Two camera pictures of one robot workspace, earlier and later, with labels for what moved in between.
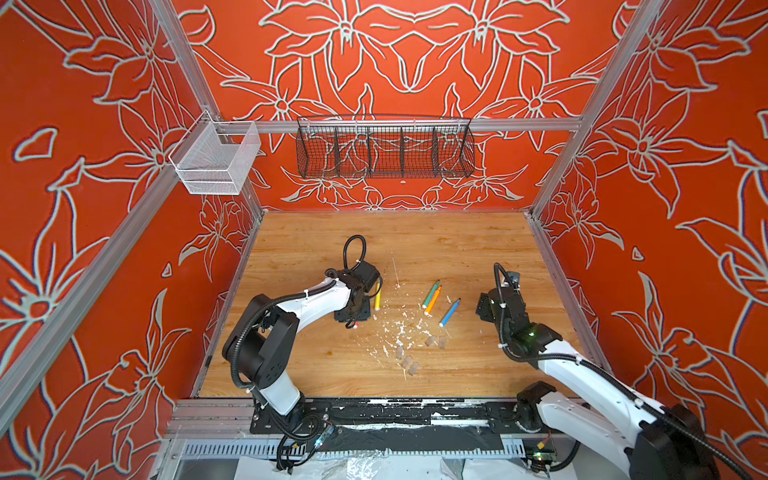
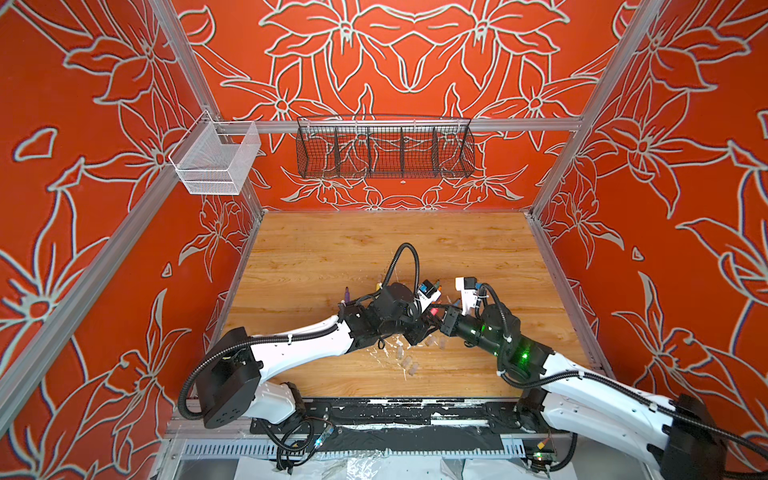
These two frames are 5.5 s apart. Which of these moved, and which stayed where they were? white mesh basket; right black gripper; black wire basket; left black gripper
Moved: left black gripper; right black gripper
Stayed: black wire basket; white mesh basket
